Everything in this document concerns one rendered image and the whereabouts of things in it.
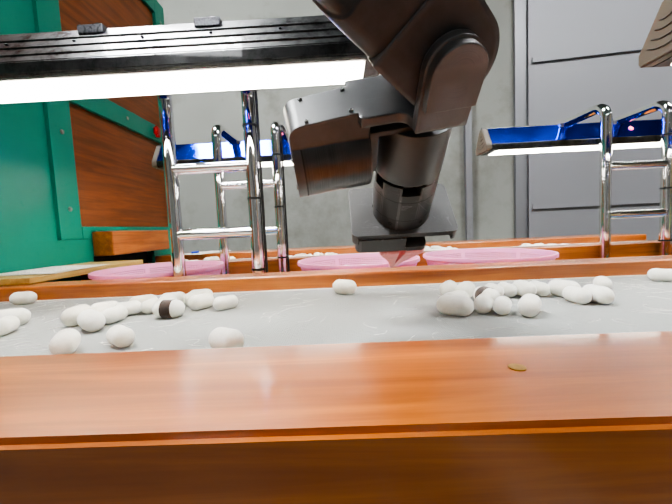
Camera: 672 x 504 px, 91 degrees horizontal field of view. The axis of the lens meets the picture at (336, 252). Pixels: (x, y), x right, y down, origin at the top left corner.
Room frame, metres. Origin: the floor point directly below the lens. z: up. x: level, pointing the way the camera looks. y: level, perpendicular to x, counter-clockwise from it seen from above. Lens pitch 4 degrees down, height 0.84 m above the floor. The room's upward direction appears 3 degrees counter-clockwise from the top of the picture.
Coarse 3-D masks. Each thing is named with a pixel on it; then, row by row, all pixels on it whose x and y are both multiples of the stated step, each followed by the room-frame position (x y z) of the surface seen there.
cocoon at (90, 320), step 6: (84, 312) 0.35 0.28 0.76; (90, 312) 0.35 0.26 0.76; (96, 312) 0.35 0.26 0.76; (78, 318) 0.35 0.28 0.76; (84, 318) 0.34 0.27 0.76; (90, 318) 0.34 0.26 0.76; (96, 318) 0.34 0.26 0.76; (102, 318) 0.35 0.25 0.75; (78, 324) 0.35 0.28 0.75; (84, 324) 0.34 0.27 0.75; (90, 324) 0.34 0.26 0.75; (96, 324) 0.34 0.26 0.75; (102, 324) 0.35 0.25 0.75; (90, 330) 0.34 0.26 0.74; (96, 330) 0.35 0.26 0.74
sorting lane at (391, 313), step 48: (384, 288) 0.52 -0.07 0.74; (432, 288) 0.50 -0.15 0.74; (624, 288) 0.44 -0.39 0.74; (0, 336) 0.35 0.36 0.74; (48, 336) 0.34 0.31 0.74; (96, 336) 0.33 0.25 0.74; (144, 336) 0.32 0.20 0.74; (192, 336) 0.32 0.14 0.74; (288, 336) 0.30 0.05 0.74; (336, 336) 0.30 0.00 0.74; (384, 336) 0.29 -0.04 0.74; (432, 336) 0.28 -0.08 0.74; (480, 336) 0.28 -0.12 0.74
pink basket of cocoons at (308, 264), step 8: (320, 256) 0.82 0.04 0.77; (328, 256) 0.83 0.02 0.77; (336, 256) 0.84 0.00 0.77; (344, 256) 0.85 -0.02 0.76; (352, 256) 0.85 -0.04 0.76; (360, 256) 0.85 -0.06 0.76; (368, 256) 0.85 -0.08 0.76; (376, 256) 0.84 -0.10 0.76; (416, 256) 0.72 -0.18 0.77; (304, 264) 0.65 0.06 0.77; (312, 264) 0.79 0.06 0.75; (320, 264) 0.81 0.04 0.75; (328, 264) 0.83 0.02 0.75; (336, 264) 0.84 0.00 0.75; (344, 264) 0.84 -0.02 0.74; (352, 264) 0.84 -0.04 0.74; (360, 264) 0.84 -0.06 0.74; (368, 264) 0.84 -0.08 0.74; (376, 264) 0.59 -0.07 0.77; (384, 264) 0.60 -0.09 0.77; (400, 264) 0.61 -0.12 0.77; (408, 264) 0.63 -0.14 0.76; (416, 264) 0.68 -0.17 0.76
